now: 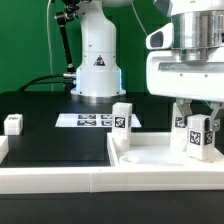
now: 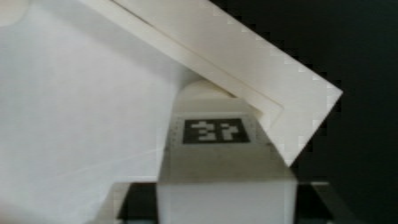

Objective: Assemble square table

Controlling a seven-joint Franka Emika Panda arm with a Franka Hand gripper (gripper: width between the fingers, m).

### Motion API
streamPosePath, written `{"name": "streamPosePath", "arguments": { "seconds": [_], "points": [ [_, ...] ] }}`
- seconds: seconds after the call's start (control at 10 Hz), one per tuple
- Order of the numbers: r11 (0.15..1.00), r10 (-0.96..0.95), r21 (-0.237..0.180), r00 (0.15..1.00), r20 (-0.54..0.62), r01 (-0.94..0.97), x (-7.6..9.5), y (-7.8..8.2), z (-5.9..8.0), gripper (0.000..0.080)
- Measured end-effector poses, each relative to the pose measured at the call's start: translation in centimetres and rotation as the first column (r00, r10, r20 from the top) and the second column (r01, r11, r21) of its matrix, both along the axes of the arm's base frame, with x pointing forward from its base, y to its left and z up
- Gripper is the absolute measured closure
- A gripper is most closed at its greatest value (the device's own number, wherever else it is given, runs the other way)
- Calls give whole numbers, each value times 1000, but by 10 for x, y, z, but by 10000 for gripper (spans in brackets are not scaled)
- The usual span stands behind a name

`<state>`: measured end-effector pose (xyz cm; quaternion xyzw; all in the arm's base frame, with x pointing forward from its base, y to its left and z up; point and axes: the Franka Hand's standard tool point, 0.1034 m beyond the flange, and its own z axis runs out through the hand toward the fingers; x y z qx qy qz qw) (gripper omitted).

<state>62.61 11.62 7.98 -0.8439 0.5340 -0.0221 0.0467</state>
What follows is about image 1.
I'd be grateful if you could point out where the black cable bundle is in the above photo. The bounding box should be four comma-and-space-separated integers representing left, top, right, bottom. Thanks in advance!
16, 73, 77, 92

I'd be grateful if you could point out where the white thin cable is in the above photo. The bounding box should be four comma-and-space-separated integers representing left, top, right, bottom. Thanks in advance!
46, 0, 56, 92

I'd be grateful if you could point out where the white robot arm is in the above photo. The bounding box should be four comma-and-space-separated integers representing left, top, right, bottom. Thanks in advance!
66, 0, 224, 131

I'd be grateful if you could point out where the white square table top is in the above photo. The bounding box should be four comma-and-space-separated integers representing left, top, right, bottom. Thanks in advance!
107, 132, 224, 168

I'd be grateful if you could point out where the white workspace frame wall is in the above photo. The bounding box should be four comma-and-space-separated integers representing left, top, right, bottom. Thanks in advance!
0, 134, 224, 195

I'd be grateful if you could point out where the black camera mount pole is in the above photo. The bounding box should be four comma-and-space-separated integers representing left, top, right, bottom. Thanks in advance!
54, 0, 81, 79

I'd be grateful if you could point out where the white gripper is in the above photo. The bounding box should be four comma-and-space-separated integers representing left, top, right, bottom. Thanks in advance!
146, 49, 224, 132

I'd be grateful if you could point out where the white sheet with fiducial markers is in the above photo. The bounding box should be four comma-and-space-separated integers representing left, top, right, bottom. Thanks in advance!
55, 113, 142, 129

